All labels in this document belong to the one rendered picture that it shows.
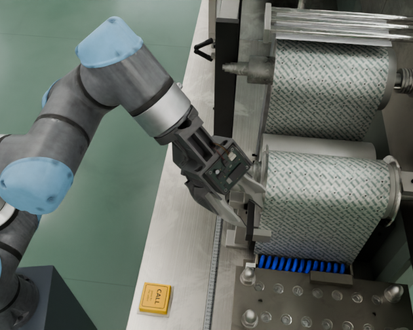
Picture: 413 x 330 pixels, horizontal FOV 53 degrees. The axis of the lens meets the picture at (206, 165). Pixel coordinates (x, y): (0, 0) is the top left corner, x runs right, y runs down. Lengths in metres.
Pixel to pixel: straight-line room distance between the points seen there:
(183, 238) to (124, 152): 1.46
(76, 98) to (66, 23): 3.16
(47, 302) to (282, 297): 0.60
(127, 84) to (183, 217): 0.76
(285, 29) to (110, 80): 0.48
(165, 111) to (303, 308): 0.62
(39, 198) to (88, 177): 2.01
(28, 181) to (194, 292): 0.71
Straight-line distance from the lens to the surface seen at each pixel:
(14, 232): 1.08
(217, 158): 0.57
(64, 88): 0.60
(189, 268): 1.16
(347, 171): 0.86
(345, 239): 0.97
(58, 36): 3.61
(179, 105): 0.55
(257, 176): 0.85
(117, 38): 0.53
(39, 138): 0.54
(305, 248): 1.01
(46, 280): 1.23
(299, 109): 0.98
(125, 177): 2.47
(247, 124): 1.47
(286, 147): 0.97
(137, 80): 0.53
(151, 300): 1.11
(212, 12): 1.76
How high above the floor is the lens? 1.96
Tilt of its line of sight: 52 degrees down
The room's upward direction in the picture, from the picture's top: straight up
